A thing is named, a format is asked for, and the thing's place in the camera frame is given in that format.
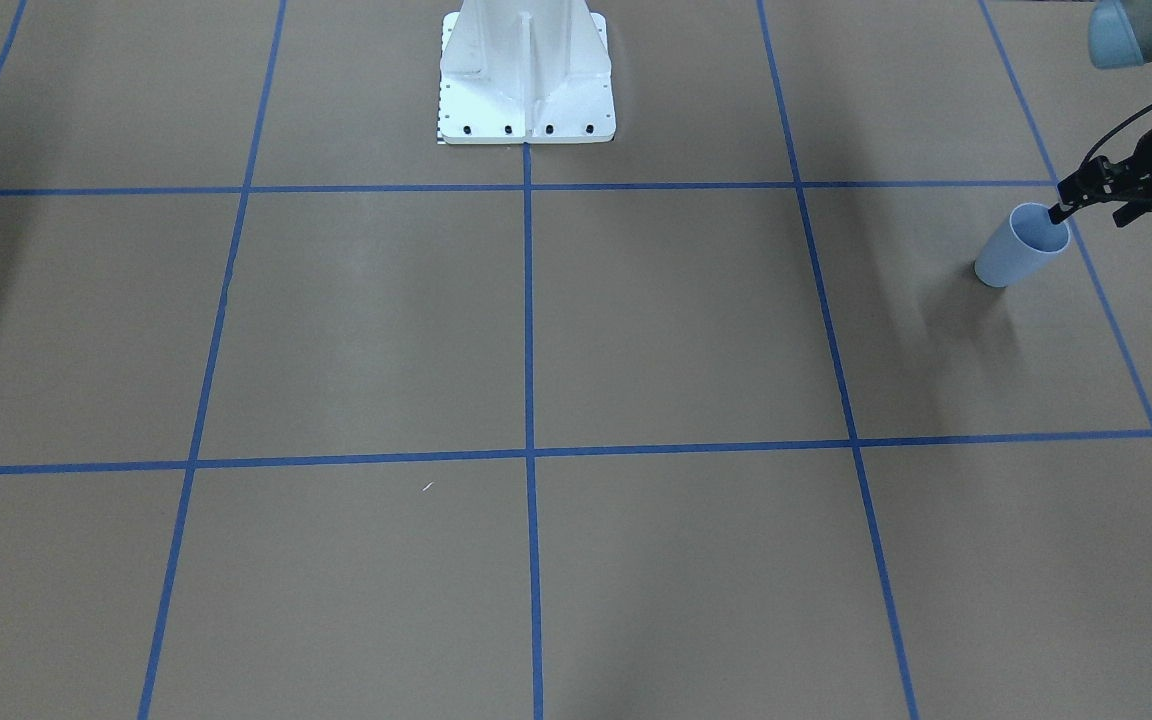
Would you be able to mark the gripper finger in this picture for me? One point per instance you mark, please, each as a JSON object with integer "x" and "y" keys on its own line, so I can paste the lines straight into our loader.
{"x": 1074, "y": 195}

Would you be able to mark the light blue plastic cup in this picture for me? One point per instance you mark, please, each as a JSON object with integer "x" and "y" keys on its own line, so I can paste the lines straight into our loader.
{"x": 1024, "y": 242}

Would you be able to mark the white pedestal column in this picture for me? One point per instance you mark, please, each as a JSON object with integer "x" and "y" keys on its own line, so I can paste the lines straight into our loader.
{"x": 514, "y": 72}

